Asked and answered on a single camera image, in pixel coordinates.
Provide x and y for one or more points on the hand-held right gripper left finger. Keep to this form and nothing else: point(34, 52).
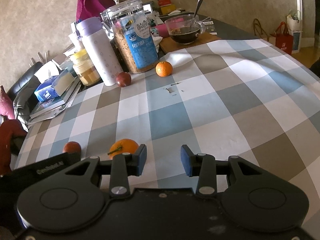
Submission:
point(142, 158)

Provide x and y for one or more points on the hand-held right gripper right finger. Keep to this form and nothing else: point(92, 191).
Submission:
point(186, 160)

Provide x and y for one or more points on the orange mandarin with stem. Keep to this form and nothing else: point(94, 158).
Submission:
point(127, 146)

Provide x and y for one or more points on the red tomato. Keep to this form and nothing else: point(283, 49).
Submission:
point(72, 147)

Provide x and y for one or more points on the red chair cover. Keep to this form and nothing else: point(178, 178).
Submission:
point(10, 135)

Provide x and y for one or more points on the checked tablecloth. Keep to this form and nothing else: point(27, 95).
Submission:
point(200, 105)

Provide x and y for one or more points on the magenta cushion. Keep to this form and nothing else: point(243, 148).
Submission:
point(6, 103)

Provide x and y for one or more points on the dark red plum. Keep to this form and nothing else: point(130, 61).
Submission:
point(123, 79)

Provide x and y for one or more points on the thick paperback book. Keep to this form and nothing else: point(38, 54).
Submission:
point(63, 81)

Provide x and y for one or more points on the black leather sofa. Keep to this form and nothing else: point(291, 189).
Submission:
point(23, 80)

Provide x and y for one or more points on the white folded paper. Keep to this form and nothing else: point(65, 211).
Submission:
point(47, 71)

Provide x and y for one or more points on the yellow lid glass jar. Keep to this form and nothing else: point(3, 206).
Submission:
point(85, 70)

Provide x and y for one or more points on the grey metal rods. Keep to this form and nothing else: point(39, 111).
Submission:
point(38, 57)

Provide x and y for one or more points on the white thermos purple lid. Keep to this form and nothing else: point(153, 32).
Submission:
point(100, 52)

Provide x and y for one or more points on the clear cereal jar blue label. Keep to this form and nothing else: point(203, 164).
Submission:
point(135, 42)

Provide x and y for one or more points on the wooden board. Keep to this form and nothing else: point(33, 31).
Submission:
point(212, 39)

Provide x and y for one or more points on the glass bowl with dark liquid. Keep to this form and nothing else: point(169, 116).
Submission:
point(183, 32)

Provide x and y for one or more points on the pink pouch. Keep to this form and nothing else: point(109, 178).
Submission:
point(161, 30)

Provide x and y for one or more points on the white plastic bottle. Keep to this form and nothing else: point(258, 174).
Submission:
point(73, 38)

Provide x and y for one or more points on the brown paper bag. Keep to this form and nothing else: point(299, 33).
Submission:
point(260, 30)

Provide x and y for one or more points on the yellow box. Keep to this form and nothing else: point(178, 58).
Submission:
point(168, 9)

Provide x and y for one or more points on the metal spoon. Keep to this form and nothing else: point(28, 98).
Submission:
point(197, 7)

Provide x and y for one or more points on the red shopping bag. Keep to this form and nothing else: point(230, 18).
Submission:
point(283, 40)

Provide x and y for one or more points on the red box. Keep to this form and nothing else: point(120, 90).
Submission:
point(165, 1)

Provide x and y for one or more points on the white and blue paper bag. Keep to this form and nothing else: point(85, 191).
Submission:
point(296, 41)

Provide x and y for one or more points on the magenta bag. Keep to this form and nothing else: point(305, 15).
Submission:
point(91, 0)

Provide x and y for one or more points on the white door frame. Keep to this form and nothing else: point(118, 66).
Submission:
point(298, 5)

